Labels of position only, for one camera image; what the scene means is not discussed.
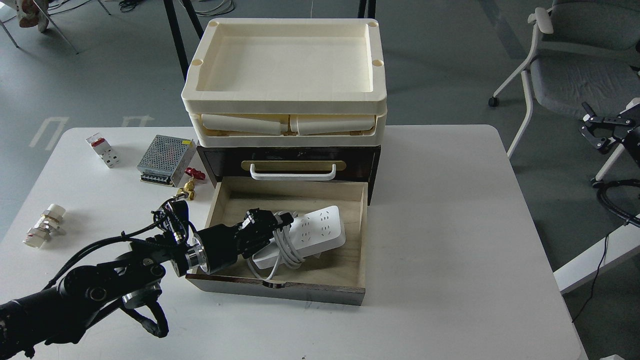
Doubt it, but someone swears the white metal pipe fitting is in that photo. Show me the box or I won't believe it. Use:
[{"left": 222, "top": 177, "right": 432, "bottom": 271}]
[{"left": 22, "top": 203, "right": 66, "bottom": 248}]

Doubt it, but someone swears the brass valve red handle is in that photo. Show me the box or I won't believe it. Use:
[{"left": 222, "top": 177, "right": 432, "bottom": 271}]
[{"left": 176, "top": 167, "right": 206, "bottom": 201}]

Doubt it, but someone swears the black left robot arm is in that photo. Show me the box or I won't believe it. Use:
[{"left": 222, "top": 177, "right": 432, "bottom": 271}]
[{"left": 0, "top": 194, "right": 297, "bottom": 360}]

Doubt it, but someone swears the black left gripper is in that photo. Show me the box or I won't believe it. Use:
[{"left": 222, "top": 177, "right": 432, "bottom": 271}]
[{"left": 193, "top": 208, "right": 294, "bottom": 274}]

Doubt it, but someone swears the metal mesh power supply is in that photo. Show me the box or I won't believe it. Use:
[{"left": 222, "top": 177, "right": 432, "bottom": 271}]
[{"left": 137, "top": 134, "right": 196, "bottom": 187}]

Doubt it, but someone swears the cream plastic stacked tray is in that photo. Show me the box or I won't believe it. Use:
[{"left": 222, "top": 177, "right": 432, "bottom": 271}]
[{"left": 182, "top": 18, "right": 387, "bottom": 148}]

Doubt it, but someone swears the grey chair legs background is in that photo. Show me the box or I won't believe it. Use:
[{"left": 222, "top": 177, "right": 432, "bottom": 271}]
[{"left": 0, "top": 0, "right": 113, "bottom": 55}]

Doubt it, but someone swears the grey office chair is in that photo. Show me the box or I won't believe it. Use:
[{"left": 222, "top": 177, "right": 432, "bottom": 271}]
[{"left": 487, "top": 0, "right": 640, "bottom": 157}]

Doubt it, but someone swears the open wooden drawer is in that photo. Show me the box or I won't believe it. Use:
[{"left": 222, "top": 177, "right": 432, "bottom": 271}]
[{"left": 186, "top": 177, "right": 369, "bottom": 306}]

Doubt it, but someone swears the white red circuit breaker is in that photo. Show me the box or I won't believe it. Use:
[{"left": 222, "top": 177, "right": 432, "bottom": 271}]
[{"left": 86, "top": 132, "right": 121, "bottom": 169}]

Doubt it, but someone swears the black thin floor cable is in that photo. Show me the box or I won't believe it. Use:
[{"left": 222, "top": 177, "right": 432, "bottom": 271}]
[{"left": 571, "top": 234, "right": 610, "bottom": 323}]

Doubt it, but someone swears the white drawer handle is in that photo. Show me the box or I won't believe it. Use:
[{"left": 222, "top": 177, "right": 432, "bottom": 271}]
[{"left": 249, "top": 163, "right": 338, "bottom": 182}]

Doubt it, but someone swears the white side table edge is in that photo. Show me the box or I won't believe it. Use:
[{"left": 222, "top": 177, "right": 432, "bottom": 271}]
[{"left": 553, "top": 224, "right": 640, "bottom": 294}]

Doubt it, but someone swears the white power strip with cable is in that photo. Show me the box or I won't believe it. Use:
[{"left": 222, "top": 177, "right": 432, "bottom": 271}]
[{"left": 246, "top": 205, "right": 346, "bottom": 280}]

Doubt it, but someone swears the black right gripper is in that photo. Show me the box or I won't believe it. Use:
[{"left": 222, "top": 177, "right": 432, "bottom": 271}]
[{"left": 579, "top": 102, "right": 640, "bottom": 167}]

